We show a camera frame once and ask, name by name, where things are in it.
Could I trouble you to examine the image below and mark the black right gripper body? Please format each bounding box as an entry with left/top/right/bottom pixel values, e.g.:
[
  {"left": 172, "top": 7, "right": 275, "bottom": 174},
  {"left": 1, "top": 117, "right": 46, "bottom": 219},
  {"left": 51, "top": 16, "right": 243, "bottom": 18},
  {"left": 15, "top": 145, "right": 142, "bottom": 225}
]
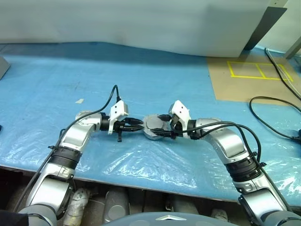
[{"left": 169, "top": 113, "right": 187, "bottom": 140}]

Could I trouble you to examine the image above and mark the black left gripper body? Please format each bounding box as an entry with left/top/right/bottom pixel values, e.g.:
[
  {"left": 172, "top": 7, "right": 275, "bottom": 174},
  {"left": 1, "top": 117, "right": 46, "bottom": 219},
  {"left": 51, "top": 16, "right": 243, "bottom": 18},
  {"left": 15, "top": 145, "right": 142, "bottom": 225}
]
[{"left": 113, "top": 118, "right": 129, "bottom": 143}]

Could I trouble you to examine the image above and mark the round grey housing lid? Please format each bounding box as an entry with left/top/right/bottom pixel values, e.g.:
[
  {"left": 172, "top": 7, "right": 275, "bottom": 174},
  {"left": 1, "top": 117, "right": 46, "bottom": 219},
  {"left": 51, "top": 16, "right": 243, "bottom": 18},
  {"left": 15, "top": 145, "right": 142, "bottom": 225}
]
[{"left": 143, "top": 114, "right": 170, "bottom": 134}]

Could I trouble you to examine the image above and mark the brown cardboard sheet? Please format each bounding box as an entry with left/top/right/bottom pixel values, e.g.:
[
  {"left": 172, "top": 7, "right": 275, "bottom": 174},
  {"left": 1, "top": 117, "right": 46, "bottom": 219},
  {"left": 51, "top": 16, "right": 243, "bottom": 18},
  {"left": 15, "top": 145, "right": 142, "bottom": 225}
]
[{"left": 206, "top": 53, "right": 301, "bottom": 107}]

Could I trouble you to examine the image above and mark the grey rounded cylinder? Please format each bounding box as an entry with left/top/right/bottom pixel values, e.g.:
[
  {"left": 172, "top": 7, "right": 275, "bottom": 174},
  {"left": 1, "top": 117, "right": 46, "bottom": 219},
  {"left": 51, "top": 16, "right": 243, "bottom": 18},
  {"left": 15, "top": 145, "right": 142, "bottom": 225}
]
[
  {"left": 104, "top": 187, "right": 130, "bottom": 223},
  {"left": 169, "top": 195, "right": 199, "bottom": 215}
]

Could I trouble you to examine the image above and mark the blue plastic table sheet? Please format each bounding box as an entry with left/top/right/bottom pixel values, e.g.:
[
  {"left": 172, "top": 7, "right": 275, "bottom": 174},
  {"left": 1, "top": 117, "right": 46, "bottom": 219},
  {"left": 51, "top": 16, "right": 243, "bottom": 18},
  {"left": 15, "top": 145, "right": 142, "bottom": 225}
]
[{"left": 0, "top": 41, "right": 301, "bottom": 202}]

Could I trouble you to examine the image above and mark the yellow tape rectangle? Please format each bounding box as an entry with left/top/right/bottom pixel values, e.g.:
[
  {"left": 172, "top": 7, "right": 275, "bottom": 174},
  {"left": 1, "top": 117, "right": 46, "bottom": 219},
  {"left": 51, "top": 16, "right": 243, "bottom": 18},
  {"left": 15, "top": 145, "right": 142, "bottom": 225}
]
[{"left": 227, "top": 60, "right": 294, "bottom": 81}]

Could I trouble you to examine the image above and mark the grey robot torso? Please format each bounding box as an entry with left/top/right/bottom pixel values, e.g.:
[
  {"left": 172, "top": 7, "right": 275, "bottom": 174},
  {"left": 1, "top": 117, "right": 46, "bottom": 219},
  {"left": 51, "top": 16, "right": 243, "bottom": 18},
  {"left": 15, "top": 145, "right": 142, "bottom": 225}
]
[{"left": 101, "top": 211, "right": 203, "bottom": 226}]

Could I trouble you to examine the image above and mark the white backdrop board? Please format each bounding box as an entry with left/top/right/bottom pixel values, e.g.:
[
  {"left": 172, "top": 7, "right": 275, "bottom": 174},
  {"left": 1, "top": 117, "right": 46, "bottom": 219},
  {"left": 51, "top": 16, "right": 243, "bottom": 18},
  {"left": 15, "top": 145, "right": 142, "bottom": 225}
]
[{"left": 0, "top": 0, "right": 271, "bottom": 58}]

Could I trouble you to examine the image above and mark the grey box corner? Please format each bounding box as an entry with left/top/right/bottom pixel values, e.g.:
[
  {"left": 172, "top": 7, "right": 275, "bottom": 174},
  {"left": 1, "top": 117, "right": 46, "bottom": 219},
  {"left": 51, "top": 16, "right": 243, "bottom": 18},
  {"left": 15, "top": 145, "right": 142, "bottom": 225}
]
[{"left": 0, "top": 55, "right": 11, "bottom": 81}]

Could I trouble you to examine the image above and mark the dark cloth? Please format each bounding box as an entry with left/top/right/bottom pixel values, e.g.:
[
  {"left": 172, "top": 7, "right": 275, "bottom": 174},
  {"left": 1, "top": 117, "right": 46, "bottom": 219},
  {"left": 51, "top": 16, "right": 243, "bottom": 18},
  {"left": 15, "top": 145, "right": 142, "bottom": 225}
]
[{"left": 0, "top": 208, "right": 29, "bottom": 226}]

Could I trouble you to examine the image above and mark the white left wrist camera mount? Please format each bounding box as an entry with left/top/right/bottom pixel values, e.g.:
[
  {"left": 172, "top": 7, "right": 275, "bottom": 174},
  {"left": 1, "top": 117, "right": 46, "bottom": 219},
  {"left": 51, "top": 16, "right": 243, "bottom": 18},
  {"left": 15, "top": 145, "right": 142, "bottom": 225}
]
[{"left": 107, "top": 100, "right": 129, "bottom": 136}]

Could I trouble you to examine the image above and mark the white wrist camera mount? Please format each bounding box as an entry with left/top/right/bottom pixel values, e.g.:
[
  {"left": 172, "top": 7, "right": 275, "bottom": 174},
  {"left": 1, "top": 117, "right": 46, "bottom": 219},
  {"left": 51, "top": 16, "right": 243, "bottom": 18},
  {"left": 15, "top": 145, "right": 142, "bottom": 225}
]
[
  {"left": 167, "top": 100, "right": 191, "bottom": 138},
  {"left": 107, "top": 100, "right": 129, "bottom": 136}
]

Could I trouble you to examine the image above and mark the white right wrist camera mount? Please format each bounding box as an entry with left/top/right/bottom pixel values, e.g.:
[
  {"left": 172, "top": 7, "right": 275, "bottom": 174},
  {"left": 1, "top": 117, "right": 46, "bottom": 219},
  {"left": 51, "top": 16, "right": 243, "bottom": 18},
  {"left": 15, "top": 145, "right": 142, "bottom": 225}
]
[{"left": 167, "top": 100, "right": 191, "bottom": 138}]

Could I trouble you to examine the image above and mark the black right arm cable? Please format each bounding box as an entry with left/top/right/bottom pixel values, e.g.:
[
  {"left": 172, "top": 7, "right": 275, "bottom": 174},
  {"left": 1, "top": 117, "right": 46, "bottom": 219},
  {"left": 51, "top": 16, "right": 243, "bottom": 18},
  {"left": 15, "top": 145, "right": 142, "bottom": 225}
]
[{"left": 173, "top": 121, "right": 292, "bottom": 210}]

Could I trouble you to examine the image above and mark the looped black power cable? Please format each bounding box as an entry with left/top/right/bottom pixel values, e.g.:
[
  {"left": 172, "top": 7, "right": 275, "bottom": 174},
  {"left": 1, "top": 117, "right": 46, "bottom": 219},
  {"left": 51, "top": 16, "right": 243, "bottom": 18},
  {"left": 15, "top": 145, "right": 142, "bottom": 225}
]
[{"left": 249, "top": 96, "right": 301, "bottom": 140}]

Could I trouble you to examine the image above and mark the straight black cable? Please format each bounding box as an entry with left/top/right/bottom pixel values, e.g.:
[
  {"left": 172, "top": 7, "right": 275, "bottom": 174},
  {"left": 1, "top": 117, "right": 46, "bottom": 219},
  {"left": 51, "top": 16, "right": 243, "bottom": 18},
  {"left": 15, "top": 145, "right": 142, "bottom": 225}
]
[{"left": 265, "top": 47, "right": 301, "bottom": 101}]

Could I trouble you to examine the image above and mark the thin grey cable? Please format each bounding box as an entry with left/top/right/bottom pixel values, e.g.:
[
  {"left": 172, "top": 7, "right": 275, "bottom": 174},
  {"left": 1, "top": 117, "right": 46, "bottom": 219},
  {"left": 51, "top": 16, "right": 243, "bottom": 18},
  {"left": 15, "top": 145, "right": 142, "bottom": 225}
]
[{"left": 266, "top": 48, "right": 301, "bottom": 92}]

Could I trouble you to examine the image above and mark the grey metal post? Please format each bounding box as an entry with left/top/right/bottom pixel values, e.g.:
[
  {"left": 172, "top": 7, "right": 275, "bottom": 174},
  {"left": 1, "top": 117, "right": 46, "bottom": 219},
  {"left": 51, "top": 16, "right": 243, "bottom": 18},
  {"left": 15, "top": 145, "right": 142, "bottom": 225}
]
[{"left": 285, "top": 35, "right": 301, "bottom": 59}]

